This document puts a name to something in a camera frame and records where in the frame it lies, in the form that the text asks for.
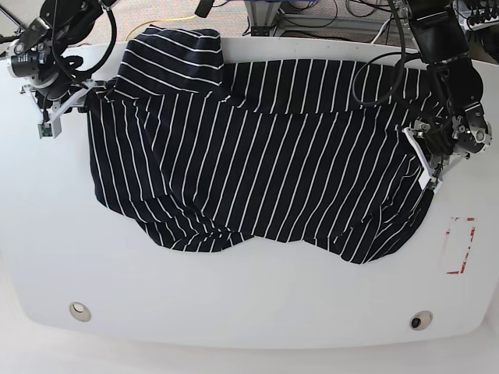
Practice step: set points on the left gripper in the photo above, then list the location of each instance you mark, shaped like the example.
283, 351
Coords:
462, 132

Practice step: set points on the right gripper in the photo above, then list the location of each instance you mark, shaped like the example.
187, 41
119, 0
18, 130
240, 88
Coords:
53, 79

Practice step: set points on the black white striped T-shirt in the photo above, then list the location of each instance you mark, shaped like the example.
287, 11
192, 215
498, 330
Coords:
204, 154

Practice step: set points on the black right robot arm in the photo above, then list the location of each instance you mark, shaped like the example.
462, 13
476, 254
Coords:
64, 20

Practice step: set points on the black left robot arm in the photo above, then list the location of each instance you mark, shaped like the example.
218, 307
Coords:
443, 47

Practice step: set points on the red tape rectangle marking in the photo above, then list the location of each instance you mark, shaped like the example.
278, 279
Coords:
457, 244

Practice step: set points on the white power strip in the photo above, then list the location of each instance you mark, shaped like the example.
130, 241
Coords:
480, 19

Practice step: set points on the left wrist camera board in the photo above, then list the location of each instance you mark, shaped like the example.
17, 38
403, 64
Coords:
433, 185

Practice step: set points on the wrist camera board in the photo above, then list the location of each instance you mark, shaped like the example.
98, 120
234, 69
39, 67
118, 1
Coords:
433, 185
45, 130

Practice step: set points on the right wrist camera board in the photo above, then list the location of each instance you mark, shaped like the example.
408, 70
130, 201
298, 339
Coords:
45, 130

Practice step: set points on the right table cable grommet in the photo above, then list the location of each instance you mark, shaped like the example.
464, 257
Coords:
421, 320

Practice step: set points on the table cable grommet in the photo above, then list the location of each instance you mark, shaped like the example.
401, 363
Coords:
421, 320
80, 312

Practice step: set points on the aluminium frame stand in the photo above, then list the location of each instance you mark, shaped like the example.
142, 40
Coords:
261, 16

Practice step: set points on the left table cable grommet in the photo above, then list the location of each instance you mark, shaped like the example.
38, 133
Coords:
80, 312

